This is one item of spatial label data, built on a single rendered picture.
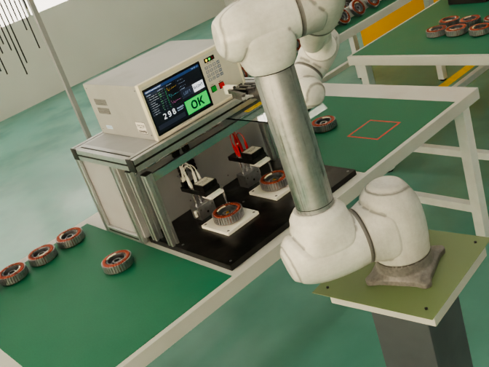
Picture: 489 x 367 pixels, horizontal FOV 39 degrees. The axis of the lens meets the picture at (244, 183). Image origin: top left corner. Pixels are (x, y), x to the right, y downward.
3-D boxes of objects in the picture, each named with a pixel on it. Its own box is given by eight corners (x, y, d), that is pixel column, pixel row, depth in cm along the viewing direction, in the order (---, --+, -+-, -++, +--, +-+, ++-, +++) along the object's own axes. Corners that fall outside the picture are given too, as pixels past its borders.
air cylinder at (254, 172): (262, 178, 266) (257, 166, 264) (249, 188, 262) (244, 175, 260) (253, 177, 270) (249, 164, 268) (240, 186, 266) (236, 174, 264)
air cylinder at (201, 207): (217, 210, 253) (212, 197, 251) (202, 221, 249) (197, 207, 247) (209, 208, 257) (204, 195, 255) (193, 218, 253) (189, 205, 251)
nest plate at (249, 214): (259, 213, 241) (258, 210, 240) (228, 236, 233) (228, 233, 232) (232, 207, 252) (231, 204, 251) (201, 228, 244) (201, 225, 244)
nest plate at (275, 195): (304, 180, 254) (303, 178, 253) (276, 200, 246) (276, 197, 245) (276, 175, 265) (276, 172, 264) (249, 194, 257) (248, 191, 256)
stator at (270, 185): (296, 179, 253) (294, 170, 252) (276, 194, 248) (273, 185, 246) (276, 175, 262) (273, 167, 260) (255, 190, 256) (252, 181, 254)
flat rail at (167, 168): (276, 105, 262) (273, 98, 261) (150, 184, 230) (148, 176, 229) (273, 105, 263) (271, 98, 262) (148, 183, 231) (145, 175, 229)
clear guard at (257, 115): (327, 108, 245) (323, 93, 242) (282, 138, 232) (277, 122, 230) (265, 104, 269) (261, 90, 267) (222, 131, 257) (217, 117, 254)
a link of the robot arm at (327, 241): (380, 273, 178) (304, 306, 175) (355, 249, 193) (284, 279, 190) (299, -21, 150) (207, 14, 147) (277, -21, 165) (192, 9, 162)
